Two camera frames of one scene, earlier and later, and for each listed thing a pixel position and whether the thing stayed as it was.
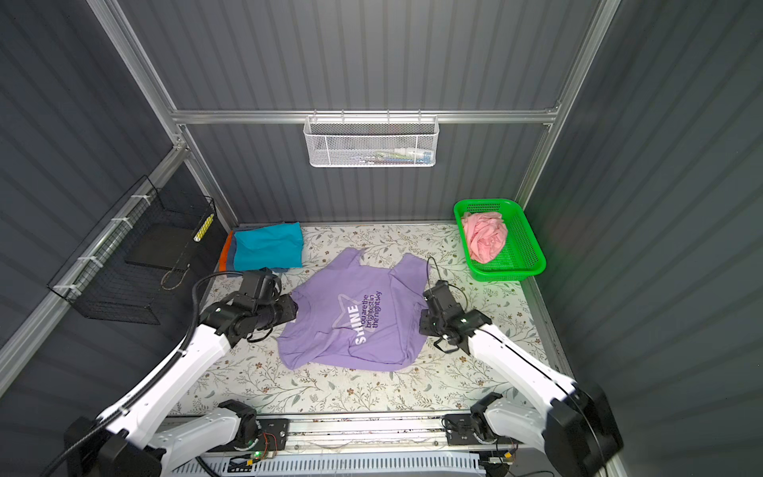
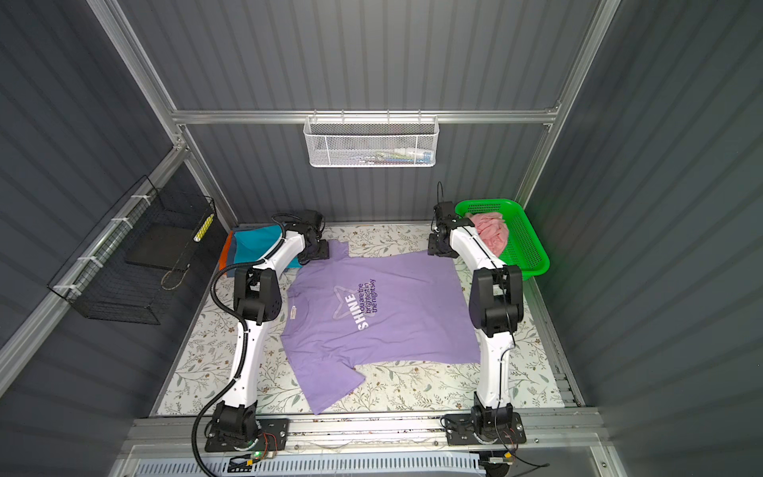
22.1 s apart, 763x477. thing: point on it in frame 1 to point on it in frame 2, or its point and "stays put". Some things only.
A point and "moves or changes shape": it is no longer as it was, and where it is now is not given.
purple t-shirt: [356, 316] moves or changes shape
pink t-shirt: [486, 234] stays put
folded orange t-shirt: [223, 262] stays put
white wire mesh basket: [371, 141] stays put
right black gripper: [424, 321] to [433, 249]
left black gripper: [290, 310] to [321, 253]
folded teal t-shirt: [270, 247] stays put
